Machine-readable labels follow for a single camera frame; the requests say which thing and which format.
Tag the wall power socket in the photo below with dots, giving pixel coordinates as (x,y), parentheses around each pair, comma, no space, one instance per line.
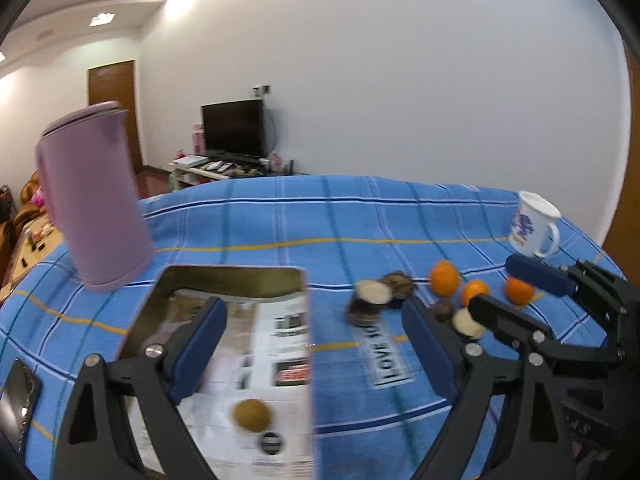
(261,90)

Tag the cut mangosteen half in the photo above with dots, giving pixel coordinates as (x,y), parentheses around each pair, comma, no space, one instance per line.
(465,321)
(372,292)

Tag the wooden coffee table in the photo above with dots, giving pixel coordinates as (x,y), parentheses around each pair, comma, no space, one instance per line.
(25,255)

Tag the black smartphone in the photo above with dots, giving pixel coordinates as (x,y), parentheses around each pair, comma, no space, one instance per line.
(17,400)

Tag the white enamel mug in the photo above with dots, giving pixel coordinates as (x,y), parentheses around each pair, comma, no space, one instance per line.
(527,225)

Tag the blue plaid blanket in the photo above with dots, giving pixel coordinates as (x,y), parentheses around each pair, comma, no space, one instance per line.
(300,220)

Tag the orange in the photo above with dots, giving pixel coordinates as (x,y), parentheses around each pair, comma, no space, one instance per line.
(520,291)
(475,292)
(444,277)

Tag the purple plastic jug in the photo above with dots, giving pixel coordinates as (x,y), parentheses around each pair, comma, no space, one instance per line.
(90,200)

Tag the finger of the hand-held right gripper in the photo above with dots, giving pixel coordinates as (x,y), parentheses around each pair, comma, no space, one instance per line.
(505,317)
(540,274)

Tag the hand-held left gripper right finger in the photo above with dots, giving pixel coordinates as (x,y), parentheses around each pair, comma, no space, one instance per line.
(430,355)

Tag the brown wooden door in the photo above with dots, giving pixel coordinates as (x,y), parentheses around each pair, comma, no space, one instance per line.
(112,85)

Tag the square ceiling light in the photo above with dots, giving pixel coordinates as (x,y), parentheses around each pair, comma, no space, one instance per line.
(102,19)

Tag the black television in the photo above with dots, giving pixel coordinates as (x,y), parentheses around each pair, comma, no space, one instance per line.
(232,127)

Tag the pink metal tin box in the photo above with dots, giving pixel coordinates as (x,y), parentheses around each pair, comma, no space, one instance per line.
(235,277)

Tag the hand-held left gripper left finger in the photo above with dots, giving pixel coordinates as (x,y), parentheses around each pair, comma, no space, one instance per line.
(200,345)

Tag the white television stand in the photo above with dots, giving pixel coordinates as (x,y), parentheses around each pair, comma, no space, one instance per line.
(200,174)

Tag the brown wooden panel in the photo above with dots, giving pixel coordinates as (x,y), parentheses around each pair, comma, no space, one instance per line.
(625,170)

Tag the brown sofa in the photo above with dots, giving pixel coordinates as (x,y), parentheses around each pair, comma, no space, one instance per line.
(30,192)

